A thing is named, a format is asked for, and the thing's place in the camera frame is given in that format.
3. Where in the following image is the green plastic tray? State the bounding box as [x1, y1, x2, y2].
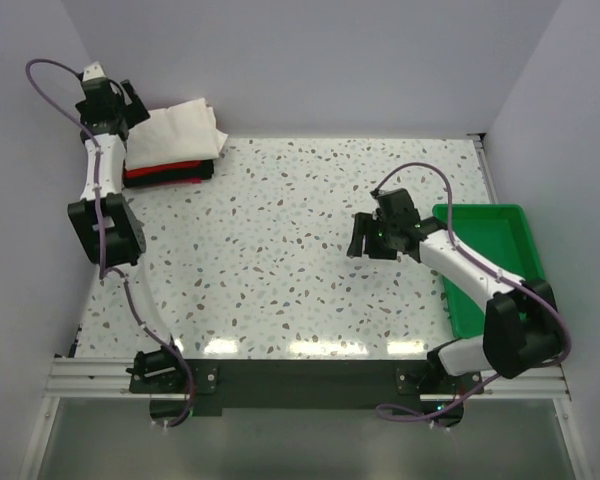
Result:
[433, 204, 546, 338]

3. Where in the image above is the white t-shirt red print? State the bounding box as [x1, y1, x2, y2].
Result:
[125, 98, 228, 170]

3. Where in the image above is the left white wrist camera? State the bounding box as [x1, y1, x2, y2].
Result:
[81, 62, 106, 83]

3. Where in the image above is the red folded t-shirt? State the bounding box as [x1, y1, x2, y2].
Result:
[123, 160, 201, 179]

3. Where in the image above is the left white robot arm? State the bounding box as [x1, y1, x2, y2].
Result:
[67, 74, 181, 381]

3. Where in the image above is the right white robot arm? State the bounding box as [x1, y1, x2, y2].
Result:
[347, 189, 570, 379]

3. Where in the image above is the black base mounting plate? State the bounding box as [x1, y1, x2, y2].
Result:
[126, 348, 484, 427]

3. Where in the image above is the aluminium frame rail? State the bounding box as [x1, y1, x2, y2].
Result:
[43, 319, 574, 401]

